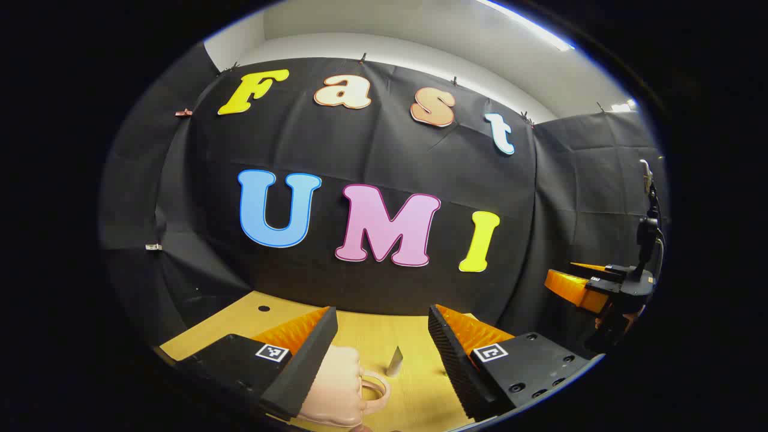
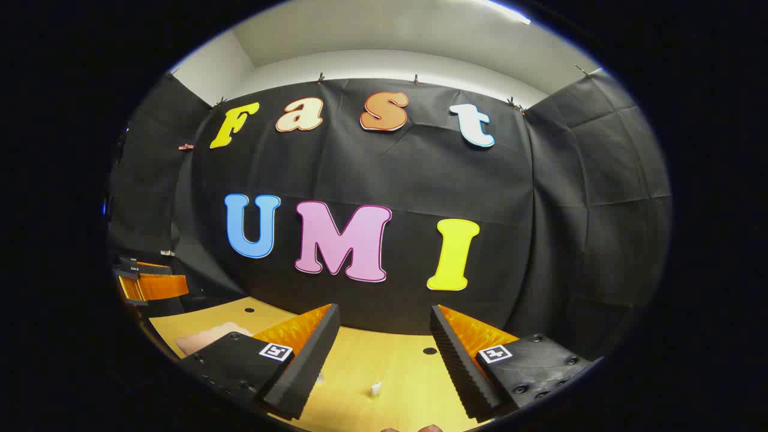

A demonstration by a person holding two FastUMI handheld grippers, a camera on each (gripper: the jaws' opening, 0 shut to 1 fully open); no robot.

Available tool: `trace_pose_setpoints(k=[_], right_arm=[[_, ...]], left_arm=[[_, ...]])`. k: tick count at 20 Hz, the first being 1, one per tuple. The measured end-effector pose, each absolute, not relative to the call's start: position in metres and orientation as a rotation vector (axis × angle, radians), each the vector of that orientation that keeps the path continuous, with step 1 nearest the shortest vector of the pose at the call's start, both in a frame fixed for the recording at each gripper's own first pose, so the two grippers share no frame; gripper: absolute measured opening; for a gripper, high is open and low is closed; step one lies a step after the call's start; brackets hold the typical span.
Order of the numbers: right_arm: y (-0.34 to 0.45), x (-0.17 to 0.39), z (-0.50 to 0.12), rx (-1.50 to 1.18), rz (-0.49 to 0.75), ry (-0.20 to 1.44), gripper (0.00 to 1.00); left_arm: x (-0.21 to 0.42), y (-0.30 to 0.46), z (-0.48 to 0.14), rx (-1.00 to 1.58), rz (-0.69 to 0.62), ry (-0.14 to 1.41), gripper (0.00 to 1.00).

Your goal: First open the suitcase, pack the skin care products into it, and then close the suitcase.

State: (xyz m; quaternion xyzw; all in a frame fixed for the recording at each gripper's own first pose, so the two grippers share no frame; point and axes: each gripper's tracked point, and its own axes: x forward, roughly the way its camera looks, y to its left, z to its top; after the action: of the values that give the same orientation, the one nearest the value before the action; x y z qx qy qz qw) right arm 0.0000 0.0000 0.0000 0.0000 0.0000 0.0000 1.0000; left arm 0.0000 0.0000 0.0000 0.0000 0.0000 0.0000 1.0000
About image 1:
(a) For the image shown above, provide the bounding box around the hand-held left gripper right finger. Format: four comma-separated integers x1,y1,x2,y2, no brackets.
427,304,602,422

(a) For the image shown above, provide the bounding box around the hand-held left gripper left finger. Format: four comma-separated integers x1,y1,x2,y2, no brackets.
173,306,339,422

